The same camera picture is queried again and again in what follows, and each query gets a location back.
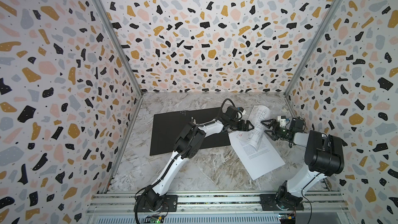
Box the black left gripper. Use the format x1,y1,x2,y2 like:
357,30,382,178
228,121,254,133

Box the white drawing paper sheet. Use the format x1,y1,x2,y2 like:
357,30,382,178
239,105,271,151

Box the white text paper sheet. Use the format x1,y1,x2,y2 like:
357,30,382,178
229,132,285,180

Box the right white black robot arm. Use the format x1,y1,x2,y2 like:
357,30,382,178
261,116,345,210

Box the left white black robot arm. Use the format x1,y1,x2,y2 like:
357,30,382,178
135,105,255,211

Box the right circuit board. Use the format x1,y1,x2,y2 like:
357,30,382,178
279,214,296,224

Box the left green circuit board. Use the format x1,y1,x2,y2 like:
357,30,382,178
144,215,164,224

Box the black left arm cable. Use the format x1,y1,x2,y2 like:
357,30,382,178
219,98,237,116

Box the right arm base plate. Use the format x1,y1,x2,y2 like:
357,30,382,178
260,193,304,211

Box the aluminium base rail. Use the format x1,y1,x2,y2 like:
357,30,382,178
83,191,355,224

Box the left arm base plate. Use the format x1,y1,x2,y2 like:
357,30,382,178
136,195,178,213

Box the aluminium corner post right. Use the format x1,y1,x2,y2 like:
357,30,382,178
283,0,358,97

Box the aluminium corner post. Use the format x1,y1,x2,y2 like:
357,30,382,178
92,0,143,98
283,0,358,97

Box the aluminium corner post left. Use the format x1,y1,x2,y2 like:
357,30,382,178
92,0,143,98

